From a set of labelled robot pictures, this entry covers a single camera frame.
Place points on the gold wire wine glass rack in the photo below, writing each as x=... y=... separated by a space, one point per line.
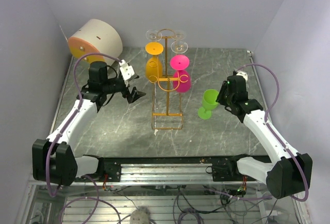
x=166 y=113

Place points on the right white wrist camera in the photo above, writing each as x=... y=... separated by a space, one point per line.
x=241 y=73

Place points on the clear round wine glass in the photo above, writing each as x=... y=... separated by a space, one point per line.
x=179 y=35

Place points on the clear flute wine glass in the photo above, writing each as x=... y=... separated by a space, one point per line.
x=179 y=47

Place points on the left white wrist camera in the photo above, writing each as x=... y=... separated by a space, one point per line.
x=127 y=72

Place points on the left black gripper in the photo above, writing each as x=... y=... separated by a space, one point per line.
x=133 y=95

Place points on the clear glass tumbler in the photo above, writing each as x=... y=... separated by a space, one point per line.
x=153 y=35

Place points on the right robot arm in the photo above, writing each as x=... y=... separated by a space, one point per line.
x=289 y=171

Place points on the grey fuzzy ball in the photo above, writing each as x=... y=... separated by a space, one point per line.
x=141 y=215

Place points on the magenta plastic goblet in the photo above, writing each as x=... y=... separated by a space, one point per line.
x=180 y=63

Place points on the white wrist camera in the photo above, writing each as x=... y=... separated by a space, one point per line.
x=241 y=73
x=127 y=72

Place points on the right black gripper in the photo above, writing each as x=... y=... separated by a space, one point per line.
x=220 y=98

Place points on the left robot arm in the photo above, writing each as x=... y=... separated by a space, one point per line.
x=60 y=144

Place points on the orange plastic goblet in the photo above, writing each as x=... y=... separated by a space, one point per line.
x=153 y=68

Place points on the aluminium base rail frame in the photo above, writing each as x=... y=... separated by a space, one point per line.
x=145 y=170

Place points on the green plastic goblet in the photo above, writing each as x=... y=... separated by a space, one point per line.
x=209 y=103

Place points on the cream round drawer box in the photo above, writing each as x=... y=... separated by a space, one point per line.
x=96 y=36

